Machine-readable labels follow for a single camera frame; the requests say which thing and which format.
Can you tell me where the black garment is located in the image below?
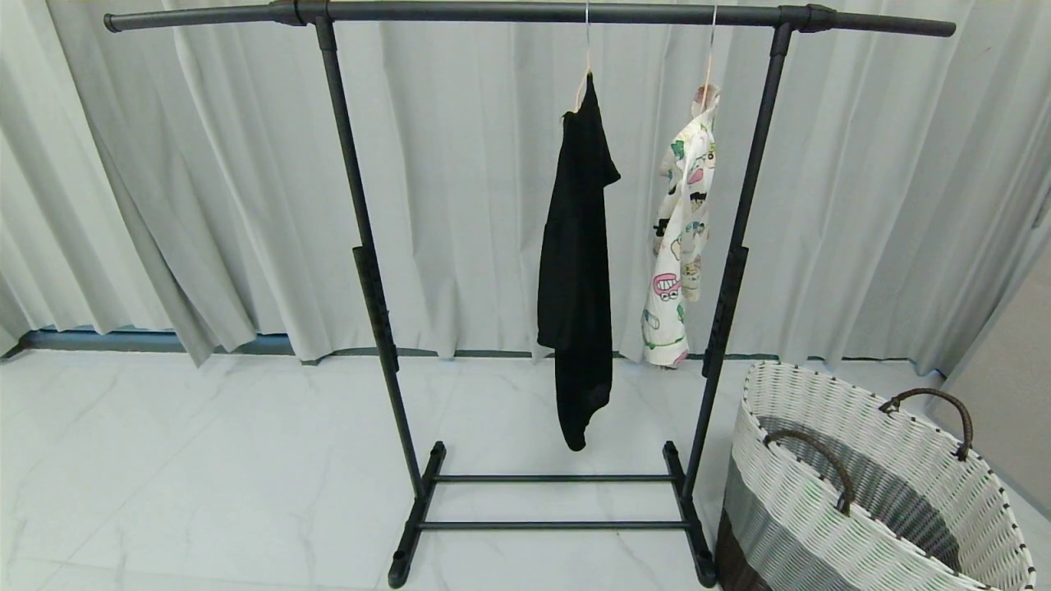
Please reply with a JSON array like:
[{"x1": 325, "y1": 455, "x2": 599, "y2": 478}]
[{"x1": 536, "y1": 71, "x2": 622, "y2": 453}]

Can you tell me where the cream printed garment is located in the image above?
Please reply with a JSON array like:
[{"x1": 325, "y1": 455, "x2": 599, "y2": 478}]
[{"x1": 641, "y1": 82, "x2": 723, "y2": 369}]

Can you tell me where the pink clothes hanger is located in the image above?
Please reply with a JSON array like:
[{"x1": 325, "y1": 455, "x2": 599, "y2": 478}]
[
  {"x1": 699, "y1": 4, "x2": 720, "y2": 113},
  {"x1": 572, "y1": 0, "x2": 596, "y2": 113}
]

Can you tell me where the black clothes rack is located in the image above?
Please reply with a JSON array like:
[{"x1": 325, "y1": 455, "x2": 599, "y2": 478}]
[{"x1": 103, "y1": 0, "x2": 957, "y2": 589}]

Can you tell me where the white laundry basket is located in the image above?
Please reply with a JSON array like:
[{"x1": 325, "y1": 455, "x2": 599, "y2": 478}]
[{"x1": 713, "y1": 360, "x2": 1038, "y2": 591}]

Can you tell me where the white curtain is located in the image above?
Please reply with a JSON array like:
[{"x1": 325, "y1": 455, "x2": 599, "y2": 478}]
[{"x1": 0, "y1": 0, "x2": 1051, "y2": 378}]

